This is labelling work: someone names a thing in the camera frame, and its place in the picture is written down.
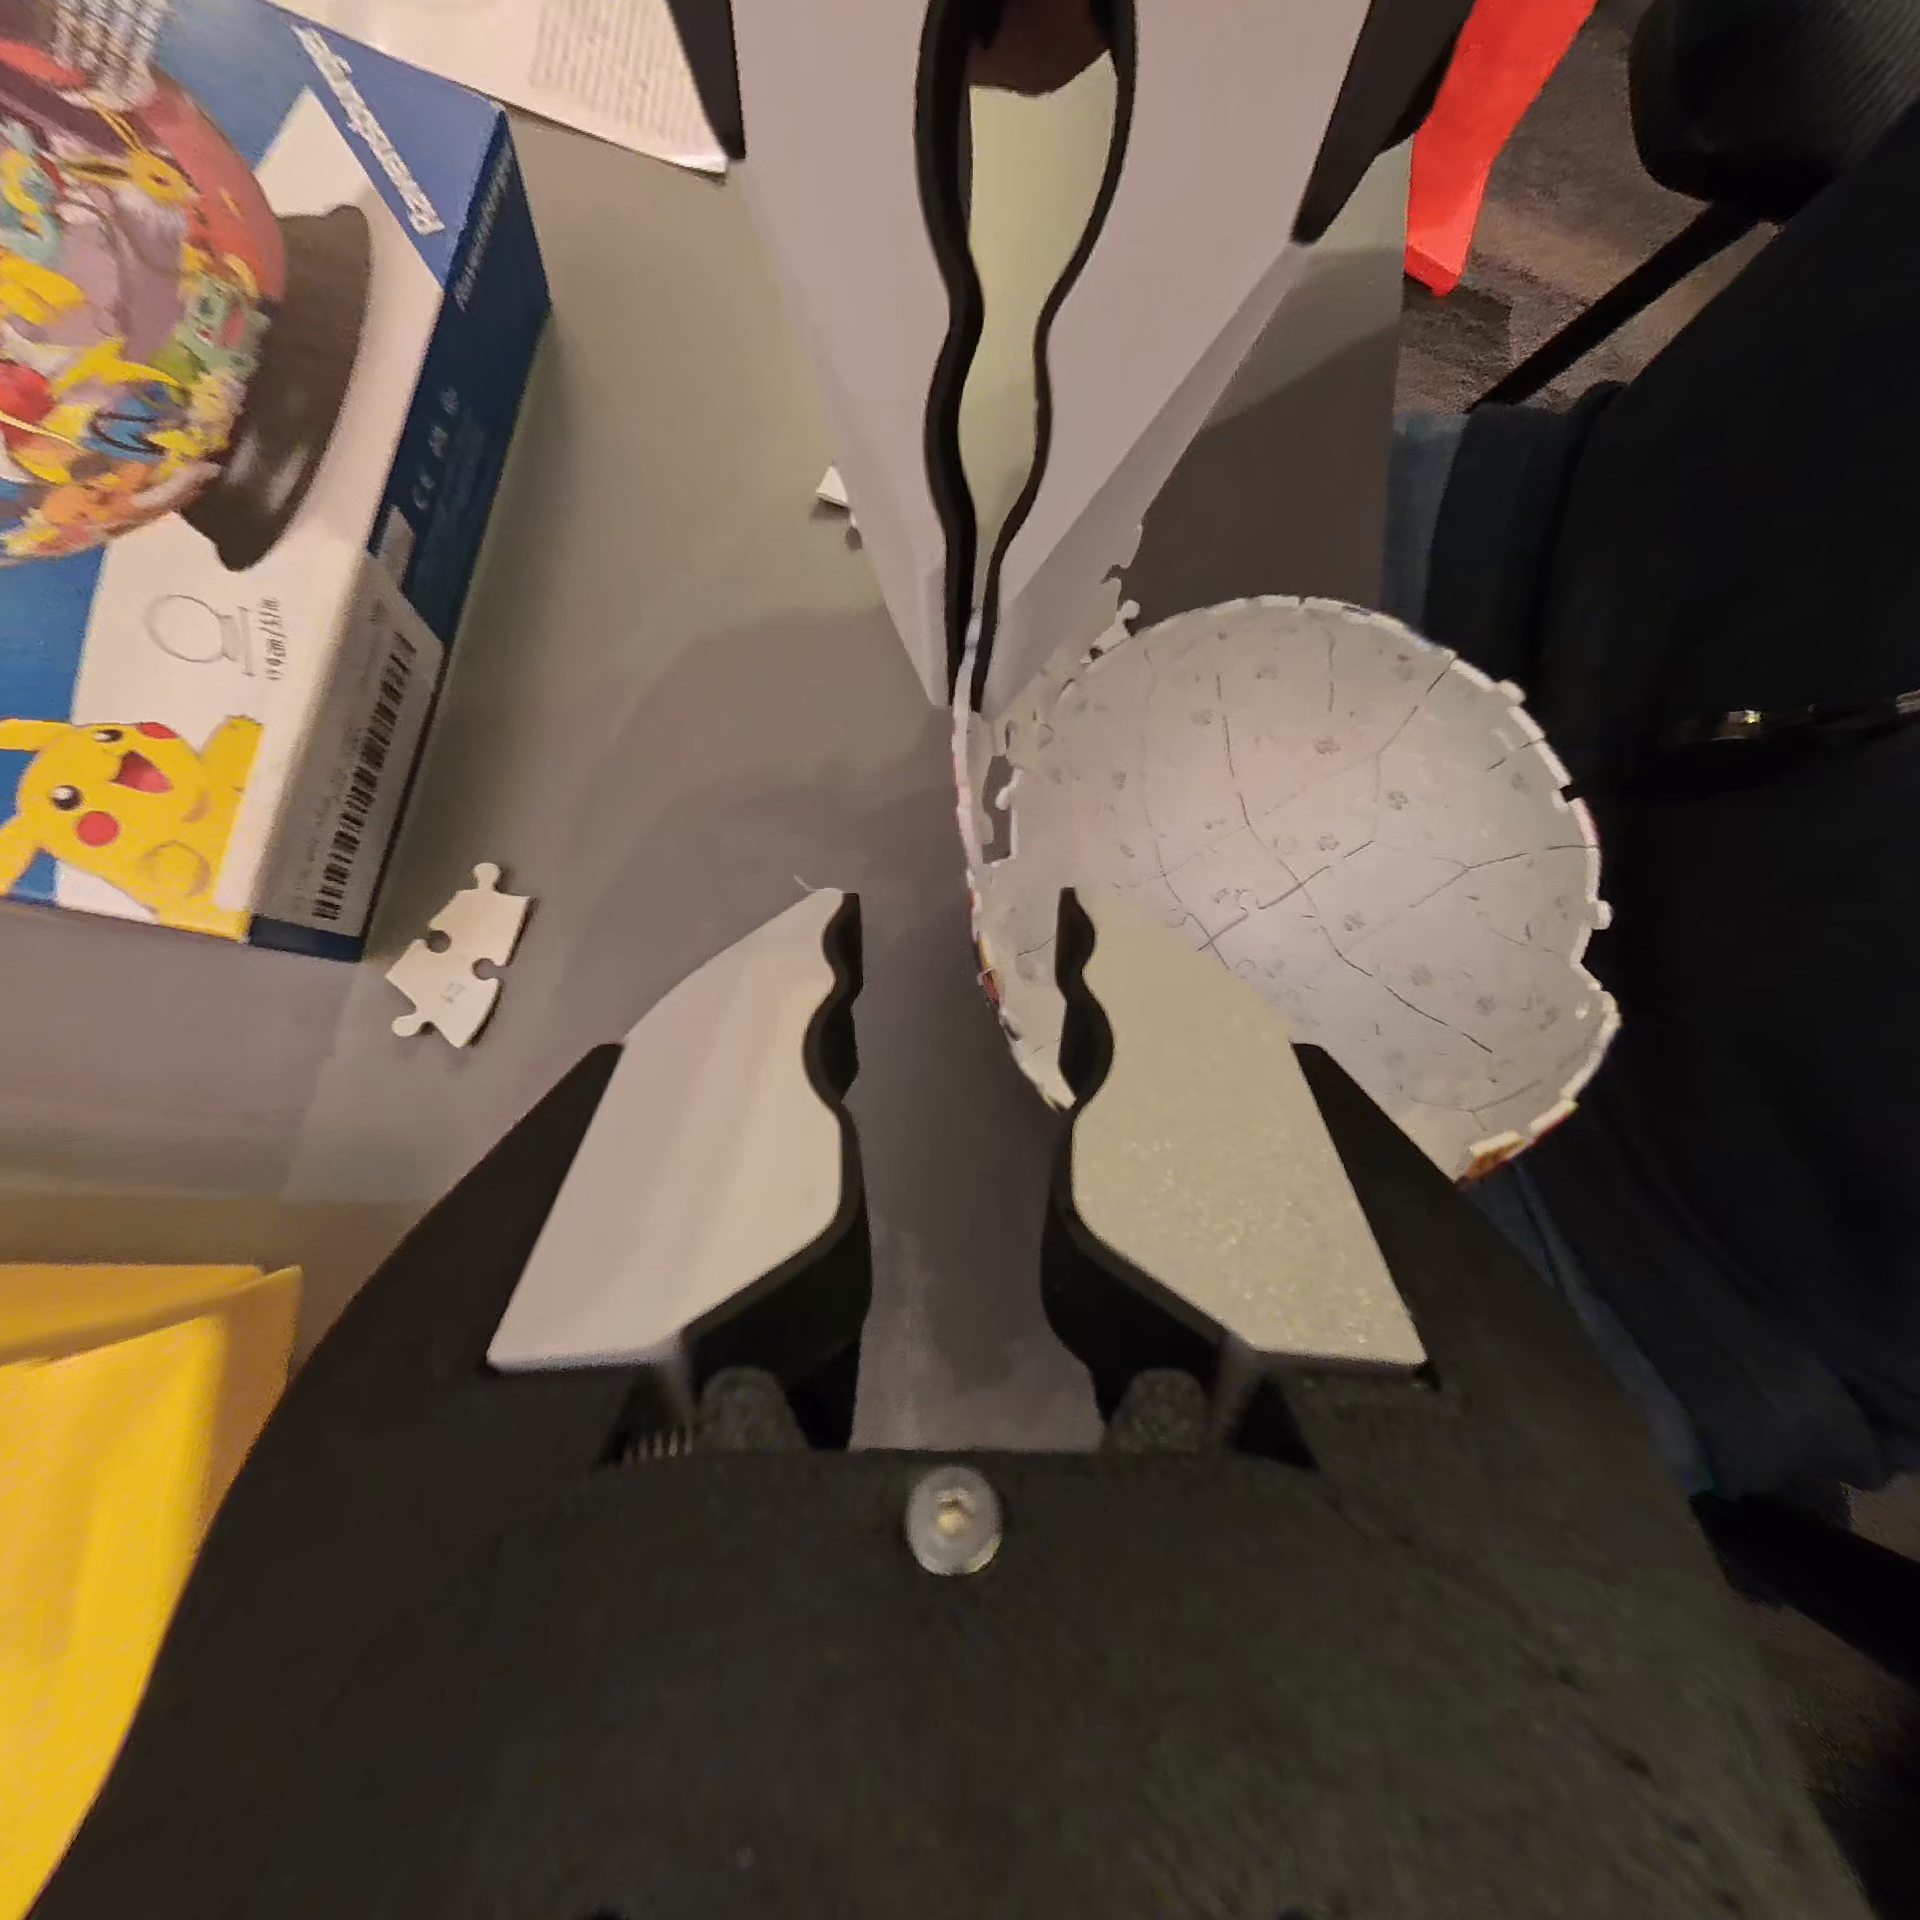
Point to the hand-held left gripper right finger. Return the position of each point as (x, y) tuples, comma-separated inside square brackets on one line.
[(1243, 1217)]

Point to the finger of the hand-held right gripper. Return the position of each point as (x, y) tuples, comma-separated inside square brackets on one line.
[(840, 224), (1202, 224)]

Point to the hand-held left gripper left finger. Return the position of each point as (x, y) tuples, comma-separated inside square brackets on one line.
[(690, 1201)]

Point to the single white puzzle piece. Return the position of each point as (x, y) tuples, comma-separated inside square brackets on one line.
[(458, 960), (832, 489)]

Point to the colourful puzzle ball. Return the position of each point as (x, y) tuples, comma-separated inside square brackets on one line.
[(1320, 842)]

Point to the blue puzzle box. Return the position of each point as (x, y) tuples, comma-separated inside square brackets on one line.
[(301, 453)]

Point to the orange red object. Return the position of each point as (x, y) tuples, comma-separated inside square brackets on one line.
[(1486, 134)]

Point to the white paper sheet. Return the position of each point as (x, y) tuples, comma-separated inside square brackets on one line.
[(600, 78)]

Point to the black office chair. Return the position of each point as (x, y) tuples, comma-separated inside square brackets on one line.
[(1723, 89)]

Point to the yellow plastic tray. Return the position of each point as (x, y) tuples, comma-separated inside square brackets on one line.
[(104, 1501)]

